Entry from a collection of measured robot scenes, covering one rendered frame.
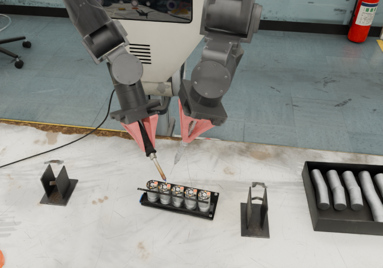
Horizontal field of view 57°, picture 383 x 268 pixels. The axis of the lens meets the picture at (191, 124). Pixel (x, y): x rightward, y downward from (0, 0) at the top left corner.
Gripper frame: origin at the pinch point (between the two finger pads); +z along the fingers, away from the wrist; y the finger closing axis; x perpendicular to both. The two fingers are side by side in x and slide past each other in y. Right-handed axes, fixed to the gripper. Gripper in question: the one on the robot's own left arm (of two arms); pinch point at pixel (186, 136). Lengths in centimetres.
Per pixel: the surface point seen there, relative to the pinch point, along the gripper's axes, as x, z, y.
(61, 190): -19.6, 24.2, -5.6
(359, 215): 39.3, 4.9, 11.8
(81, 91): -7, 101, -163
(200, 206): 7.0, 13.5, 5.2
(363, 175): 43.3, 0.8, 3.5
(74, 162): -17.1, 26.2, -16.6
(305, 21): 167, 25, -218
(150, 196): -2.2, 16.8, 0.6
